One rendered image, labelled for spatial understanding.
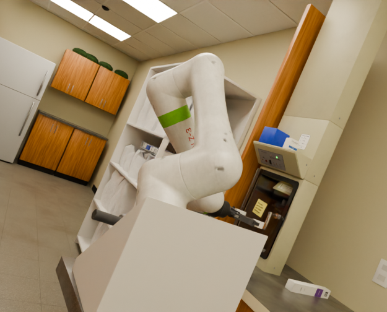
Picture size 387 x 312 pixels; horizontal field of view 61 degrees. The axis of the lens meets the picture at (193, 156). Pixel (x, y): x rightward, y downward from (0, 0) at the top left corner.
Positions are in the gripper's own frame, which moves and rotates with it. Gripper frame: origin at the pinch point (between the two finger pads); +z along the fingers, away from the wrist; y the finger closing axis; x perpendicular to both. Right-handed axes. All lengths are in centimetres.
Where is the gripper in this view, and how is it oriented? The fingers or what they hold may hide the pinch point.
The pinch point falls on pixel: (252, 219)
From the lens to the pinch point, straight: 154.9
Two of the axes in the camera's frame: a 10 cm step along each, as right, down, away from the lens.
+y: -4.4, -1.9, 8.8
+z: 8.0, 3.6, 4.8
